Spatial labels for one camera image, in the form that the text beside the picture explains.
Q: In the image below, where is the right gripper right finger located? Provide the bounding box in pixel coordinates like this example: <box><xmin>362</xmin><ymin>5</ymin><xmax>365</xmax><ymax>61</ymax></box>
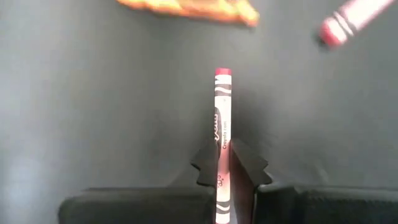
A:
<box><xmin>231</xmin><ymin>138</ymin><xmax>398</xmax><ymax>224</ymax></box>

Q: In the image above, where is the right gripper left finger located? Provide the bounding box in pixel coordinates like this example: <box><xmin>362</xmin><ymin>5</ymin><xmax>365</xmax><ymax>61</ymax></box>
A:
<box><xmin>58</xmin><ymin>139</ymin><xmax>219</xmax><ymax>224</ymax></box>

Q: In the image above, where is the red crayon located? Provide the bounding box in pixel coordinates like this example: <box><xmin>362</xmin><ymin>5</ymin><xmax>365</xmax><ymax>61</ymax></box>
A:
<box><xmin>318</xmin><ymin>0</ymin><xmax>397</xmax><ymax>49</ymax></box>
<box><xmin>213</xmin><ymin>67</ymin><xmax>233</xmax><ymax>224</ymax></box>

